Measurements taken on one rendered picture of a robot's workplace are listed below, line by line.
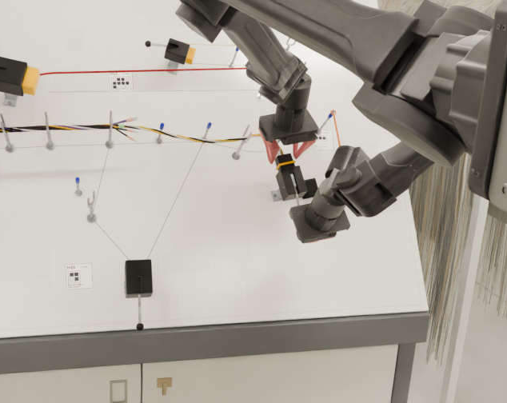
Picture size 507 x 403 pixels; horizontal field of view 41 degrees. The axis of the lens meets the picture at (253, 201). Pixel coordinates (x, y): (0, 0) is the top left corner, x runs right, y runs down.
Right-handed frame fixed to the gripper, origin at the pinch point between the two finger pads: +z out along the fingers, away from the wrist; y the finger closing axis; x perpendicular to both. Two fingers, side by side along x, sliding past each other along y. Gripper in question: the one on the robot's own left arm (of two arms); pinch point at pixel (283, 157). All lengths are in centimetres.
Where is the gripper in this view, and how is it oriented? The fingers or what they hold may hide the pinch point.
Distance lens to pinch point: 138.2
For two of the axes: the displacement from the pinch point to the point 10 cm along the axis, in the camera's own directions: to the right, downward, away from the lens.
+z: -0.9, 6.7, 7.4
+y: -9.3, 2.0, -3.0
